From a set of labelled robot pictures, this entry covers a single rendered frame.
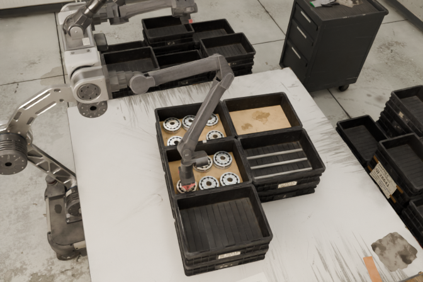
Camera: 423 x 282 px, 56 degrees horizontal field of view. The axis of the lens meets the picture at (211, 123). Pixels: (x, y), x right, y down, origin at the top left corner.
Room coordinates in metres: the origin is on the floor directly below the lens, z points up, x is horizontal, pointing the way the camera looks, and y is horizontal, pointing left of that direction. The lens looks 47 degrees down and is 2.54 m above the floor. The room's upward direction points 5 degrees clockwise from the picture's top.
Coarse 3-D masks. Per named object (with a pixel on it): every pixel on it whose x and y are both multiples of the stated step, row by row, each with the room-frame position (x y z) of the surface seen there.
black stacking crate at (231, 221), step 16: (224, 192) 1.07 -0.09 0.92; (240, 192) 1.09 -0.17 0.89; (192, 208) 1.02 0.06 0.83; (208, 208) 1.02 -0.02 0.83; (224, 208) 1.03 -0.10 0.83; (240, 208) 1.04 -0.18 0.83; (256, 208) 1.02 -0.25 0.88; (192, 224) 0.93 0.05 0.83; (208, 224) 0.94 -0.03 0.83; (224, 224) 0.95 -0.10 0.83; (240, 224) 0.95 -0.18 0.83; (256, 224) 0.96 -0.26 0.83; (192, 240) 0.85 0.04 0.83; (208, 240) 0.85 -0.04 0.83; (224, 240) 0.86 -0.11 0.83; (240, 240) 0.87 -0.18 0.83; (208, 256) 0.76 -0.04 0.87
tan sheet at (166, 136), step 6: (216, 114) 1.67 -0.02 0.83; (180, 120) 1.59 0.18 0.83; (162, 126) 1.54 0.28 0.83; (222, 126) 1.58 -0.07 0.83; (162, 132) 1.49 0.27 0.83; (180, 132) 1.50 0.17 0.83; (204, 132) 1.52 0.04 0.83; (222, 132) 1.53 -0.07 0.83; (168, 138) 1.45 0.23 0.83; (204, 138) 1.47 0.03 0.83
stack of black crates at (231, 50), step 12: (216, 36) 2.82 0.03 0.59; (228, 36) 2.86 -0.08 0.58; (240, 36) 2.90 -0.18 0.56; (204, 48) 2.63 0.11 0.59; (216, 48) 2.79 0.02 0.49; (228, 48) 2.80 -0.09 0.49; (240, 48) 2.82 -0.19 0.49; (252, 48) 2.69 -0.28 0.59; (228, 60) 2.56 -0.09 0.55; (240, 60) 2.61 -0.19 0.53; (252, 60) 2.65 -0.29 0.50; (240, 72) 2.61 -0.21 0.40
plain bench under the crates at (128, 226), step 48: (144, 96) 1.90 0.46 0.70; (192, 96) 1.95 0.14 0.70; (240, 96) 1.99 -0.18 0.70; (288, 96) 2.03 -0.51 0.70; (96, 144) 1.46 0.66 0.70; (144, 144) 1.50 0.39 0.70; (336, 144) 1.63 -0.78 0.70; (96, 192) 1.14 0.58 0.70; (144, 192) 1.17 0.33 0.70; (336, 192) 1.28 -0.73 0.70; (96, 240) 0.87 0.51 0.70; (144, 240) 0.89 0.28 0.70; (288, 240) 0.96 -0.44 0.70; (336, 240) 0.98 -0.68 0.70
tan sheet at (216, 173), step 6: (210, 156) 1.35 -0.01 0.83; (174, 162) 1.28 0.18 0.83; (180, 162) 1.29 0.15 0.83; (234, 162) 1.32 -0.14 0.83; (174, 168) 1.25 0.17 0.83; (216, 168) 1.27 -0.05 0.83; (228, 168) 1.28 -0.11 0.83; (234, 168) 1.28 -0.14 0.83; (174, 174) 1.21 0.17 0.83; (198, 174) 1.22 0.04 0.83; (204, 174) 1.22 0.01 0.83; (210, 174) 1.23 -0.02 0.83; (216, 174) 1.23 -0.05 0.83; (174, 180) 1.17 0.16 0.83; (198, 180) 1.18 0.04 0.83; (240, 180) 1.21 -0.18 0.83; (174, 186) 1.13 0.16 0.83; (186, 186) 1.14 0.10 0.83
